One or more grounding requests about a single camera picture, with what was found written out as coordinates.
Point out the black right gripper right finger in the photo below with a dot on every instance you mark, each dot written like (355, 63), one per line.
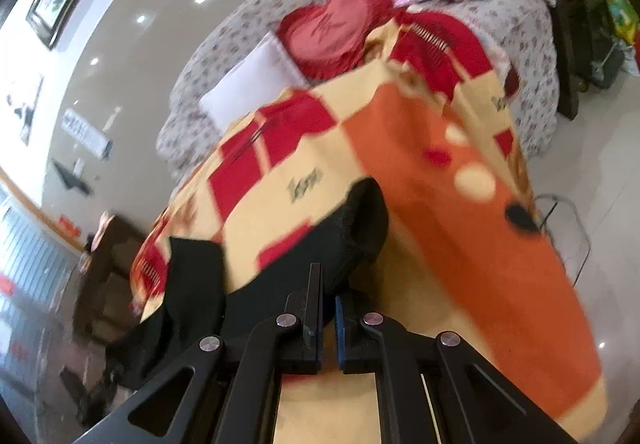
(356, 350)

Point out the red heart-shaped pillow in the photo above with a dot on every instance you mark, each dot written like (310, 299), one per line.
(326, 40)

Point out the white wall calendar poster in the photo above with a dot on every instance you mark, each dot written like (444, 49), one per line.
(84, 133)

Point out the white pillow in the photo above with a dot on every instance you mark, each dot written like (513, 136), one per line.
(252, 83)

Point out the black pants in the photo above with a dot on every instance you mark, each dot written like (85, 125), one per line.
(195, 304)

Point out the dark cloth on wall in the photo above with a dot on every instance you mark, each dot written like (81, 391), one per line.
(71, 177)

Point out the yellow red orange blanket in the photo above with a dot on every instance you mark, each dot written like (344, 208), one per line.
(427, 117)

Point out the dark wooden cabinet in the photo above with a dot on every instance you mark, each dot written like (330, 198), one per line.
(587, 49)

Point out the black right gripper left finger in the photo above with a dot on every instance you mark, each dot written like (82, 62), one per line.
(303, 341)

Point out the dark wooden side table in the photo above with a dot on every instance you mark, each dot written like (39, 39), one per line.
(103, 310)

